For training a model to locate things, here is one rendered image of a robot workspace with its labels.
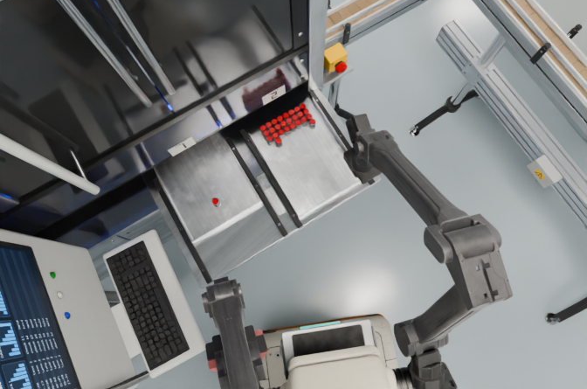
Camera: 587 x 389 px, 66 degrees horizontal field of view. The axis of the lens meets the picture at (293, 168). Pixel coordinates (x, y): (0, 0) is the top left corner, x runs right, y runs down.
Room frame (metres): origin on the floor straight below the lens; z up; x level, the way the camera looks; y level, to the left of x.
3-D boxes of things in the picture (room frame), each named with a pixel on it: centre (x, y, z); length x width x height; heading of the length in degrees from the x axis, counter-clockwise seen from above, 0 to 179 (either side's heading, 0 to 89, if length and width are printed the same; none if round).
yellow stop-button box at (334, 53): (0.78, -0.17, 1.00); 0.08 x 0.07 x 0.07; 25
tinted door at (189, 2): (0.63, 0.12, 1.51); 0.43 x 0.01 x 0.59; 115
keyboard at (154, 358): (0.04, 0.53, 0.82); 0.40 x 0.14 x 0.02; 22
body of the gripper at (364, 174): (0.34, -0.19, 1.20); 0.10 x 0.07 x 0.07; 24
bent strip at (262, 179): (0.35, 0.08, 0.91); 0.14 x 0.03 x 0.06; 26
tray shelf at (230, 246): (0.43, 0.12, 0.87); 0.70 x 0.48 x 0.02; 115
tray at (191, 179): (0.42, 0.31, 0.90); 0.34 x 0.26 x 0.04; 25
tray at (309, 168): (0.47, -0.05, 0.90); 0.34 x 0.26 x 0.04; 25
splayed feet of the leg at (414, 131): (0.93, -0.89, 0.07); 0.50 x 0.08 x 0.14; 115
